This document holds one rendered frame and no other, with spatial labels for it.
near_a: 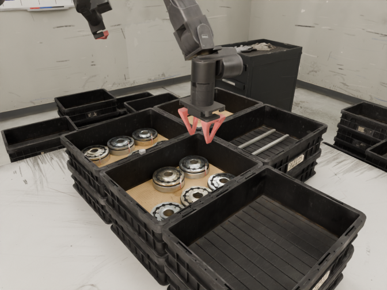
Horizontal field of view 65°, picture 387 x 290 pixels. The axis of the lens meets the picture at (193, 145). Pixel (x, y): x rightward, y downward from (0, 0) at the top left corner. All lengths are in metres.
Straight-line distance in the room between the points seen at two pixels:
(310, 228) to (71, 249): 0.70
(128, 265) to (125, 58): 3.43
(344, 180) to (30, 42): 3.32
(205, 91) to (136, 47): 3.50
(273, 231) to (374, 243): 0.38
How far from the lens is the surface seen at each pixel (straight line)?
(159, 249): 0.79
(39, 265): 1.03
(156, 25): 4.27
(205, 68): 0.70
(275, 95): 2.70
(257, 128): 1.38
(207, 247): 0.80
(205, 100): 0.72
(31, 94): 3.94
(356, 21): 4.21
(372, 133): 2.32
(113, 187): 0.85
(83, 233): 1.08
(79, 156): 1.02
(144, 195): 0.96
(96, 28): 1.50
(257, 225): 0.88
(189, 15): 0.72
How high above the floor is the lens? 1.43
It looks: 30 degrees down
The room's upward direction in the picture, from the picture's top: straight up
